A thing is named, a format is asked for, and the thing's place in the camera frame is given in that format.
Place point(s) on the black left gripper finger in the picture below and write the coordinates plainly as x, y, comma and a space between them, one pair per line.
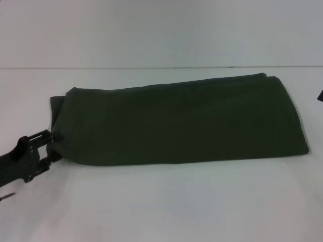
49, 161
41, 136

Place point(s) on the dark green t-shirt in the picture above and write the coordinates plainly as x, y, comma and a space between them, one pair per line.
176, 121

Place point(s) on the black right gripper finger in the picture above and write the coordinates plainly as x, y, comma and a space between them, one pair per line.
321, 96

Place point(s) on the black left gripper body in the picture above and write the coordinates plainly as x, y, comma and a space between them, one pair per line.
17, 161

